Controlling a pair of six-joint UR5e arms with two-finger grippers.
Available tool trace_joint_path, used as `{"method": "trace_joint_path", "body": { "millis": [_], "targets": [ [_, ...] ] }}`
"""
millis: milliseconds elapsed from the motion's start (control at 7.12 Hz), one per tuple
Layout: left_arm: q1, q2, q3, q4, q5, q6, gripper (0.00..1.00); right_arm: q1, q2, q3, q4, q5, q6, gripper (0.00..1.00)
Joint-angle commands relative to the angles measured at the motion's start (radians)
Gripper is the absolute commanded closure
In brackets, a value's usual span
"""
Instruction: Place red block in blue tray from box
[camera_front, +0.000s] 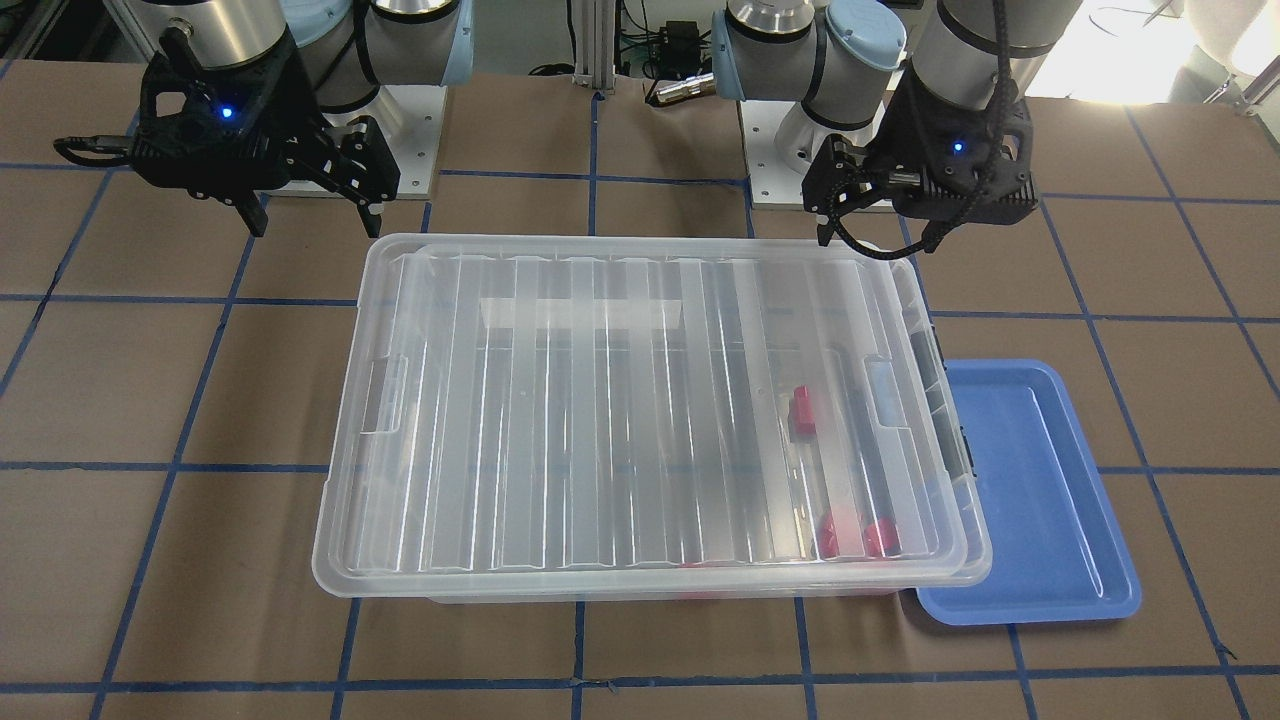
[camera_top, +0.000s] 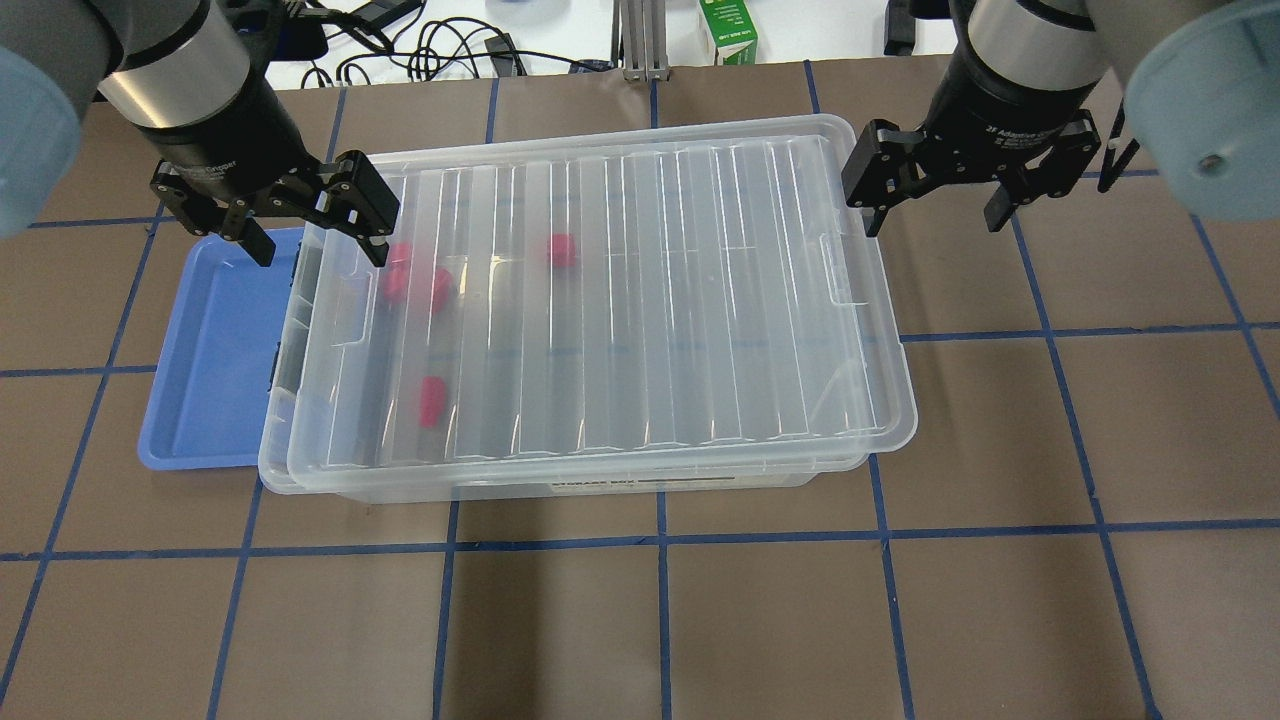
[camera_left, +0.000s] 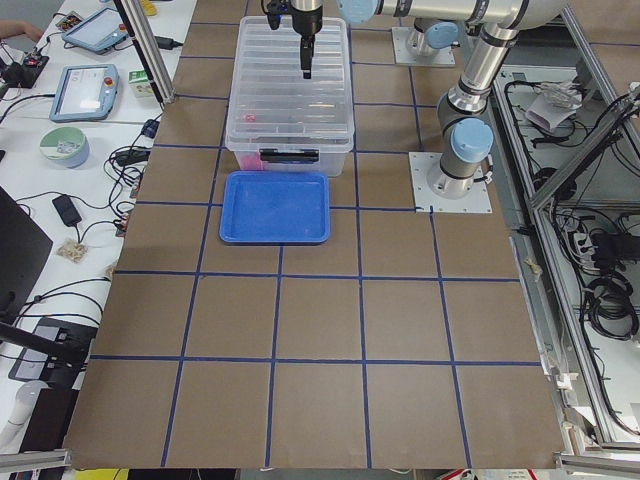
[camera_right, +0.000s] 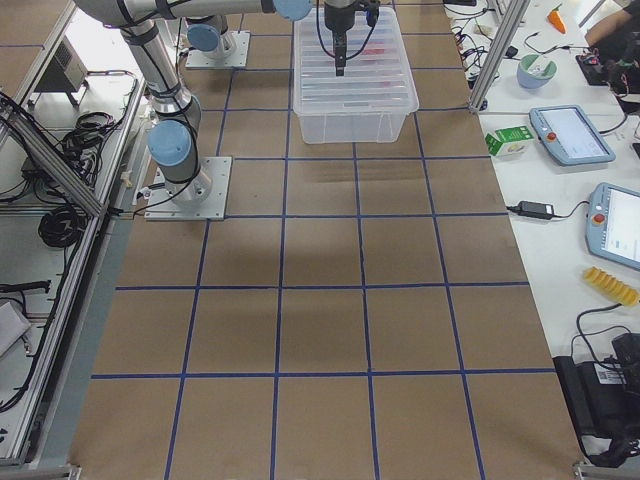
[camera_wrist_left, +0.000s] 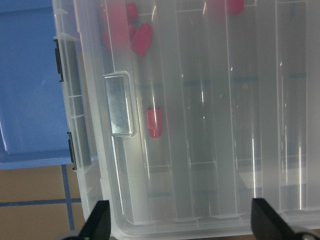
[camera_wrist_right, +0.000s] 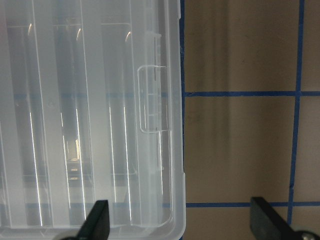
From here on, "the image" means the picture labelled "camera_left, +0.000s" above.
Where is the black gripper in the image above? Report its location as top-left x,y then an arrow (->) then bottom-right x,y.
290,0 -> 321,79

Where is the clear plastic box lid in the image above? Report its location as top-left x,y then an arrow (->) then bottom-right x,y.
224,16 -> 356,152

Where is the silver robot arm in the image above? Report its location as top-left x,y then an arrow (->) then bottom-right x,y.
337,0 -> 567,199
406,18 -> 459,57

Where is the clear plastic storage box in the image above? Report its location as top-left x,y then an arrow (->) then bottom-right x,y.
224,16 -> 356,177

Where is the red block in pile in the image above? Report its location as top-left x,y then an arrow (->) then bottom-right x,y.
239,152 -> 264,171

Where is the blue plastic tray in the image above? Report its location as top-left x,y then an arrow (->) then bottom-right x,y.
219,171 -> 331,245

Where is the green white small box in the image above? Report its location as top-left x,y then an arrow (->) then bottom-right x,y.
127,70 -> 154,98

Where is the teach pendant far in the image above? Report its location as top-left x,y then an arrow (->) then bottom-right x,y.
62,7 -> 128,54

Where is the teach pendant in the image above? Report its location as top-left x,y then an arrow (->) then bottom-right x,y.
62,7 -> 128,54
49,64 -> 119,123

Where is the teach pendant near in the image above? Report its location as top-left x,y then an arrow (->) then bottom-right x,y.
49,64 -> 119,123

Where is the green round bowl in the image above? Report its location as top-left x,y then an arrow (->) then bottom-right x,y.
39,127 -> 90,168

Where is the black power adapter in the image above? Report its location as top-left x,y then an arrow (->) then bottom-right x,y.
52,194 -> 82,227

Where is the black monitor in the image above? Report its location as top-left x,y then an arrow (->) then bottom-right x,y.
0,189 -> 53,324

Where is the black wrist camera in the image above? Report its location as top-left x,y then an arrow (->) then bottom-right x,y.
261,0 -> 290,30

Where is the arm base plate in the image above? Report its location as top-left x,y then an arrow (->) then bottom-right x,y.
409,152 -> 492,214
391,22 -> 459,68

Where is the aluminium frame post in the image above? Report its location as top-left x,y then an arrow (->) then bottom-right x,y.
114,0 -> 175,105

